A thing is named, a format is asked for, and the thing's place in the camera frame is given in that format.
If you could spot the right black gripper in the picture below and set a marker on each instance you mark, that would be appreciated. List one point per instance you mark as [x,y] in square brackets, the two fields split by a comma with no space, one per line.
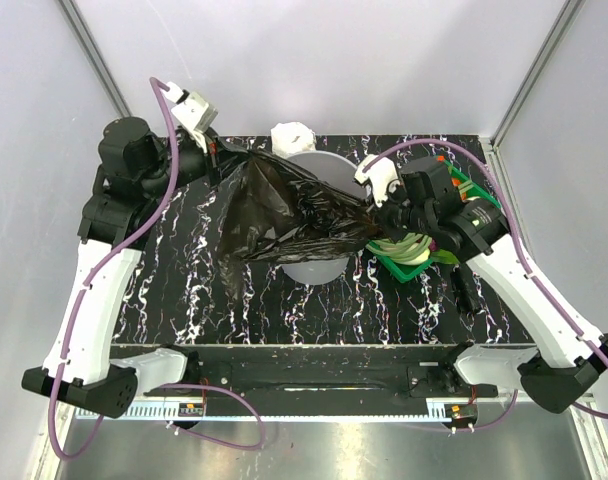
[387,228]

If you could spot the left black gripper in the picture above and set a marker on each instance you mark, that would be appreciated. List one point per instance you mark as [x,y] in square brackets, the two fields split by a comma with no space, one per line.
[212,159]

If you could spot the black plastic trash bag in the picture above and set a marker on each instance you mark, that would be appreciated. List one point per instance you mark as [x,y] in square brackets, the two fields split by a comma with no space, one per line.
[300,210]

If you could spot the grey plastic trash bin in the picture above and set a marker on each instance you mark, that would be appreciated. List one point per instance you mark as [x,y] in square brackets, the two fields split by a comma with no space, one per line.
[314,270]

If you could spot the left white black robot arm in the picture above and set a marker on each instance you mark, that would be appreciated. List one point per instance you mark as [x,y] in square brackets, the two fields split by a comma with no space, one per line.
[138,173]

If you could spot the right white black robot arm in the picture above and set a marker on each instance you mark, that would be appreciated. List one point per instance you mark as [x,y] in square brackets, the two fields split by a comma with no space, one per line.
[568,355]

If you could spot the green toy bean bundle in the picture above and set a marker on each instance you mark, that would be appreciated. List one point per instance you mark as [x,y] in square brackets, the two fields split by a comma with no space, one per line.
[407,252]

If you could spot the green plastic vegetable basket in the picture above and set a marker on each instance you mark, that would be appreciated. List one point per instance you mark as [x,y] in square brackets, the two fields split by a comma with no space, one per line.
[409,267]

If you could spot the green toy leaf vegetable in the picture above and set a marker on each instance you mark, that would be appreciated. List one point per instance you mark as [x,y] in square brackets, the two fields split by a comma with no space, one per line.
[444,257]

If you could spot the white crumpled paper towel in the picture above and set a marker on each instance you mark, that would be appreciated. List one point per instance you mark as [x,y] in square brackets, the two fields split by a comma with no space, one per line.
[292,138]

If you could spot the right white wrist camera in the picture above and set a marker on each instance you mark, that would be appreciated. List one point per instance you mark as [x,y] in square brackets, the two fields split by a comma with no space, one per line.
[378,177]

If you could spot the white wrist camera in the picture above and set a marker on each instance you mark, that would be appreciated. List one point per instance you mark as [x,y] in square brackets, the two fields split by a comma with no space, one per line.
[378,177]
[192,111]

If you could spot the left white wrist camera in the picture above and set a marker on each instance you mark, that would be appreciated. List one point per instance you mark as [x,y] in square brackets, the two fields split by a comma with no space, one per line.
[192,111]

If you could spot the aluminium frame rail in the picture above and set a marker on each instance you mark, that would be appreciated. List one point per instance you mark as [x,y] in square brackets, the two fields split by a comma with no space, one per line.
[559,29]

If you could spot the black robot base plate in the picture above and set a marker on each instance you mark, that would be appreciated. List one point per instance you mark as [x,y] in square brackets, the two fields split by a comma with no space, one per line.
[375,384]

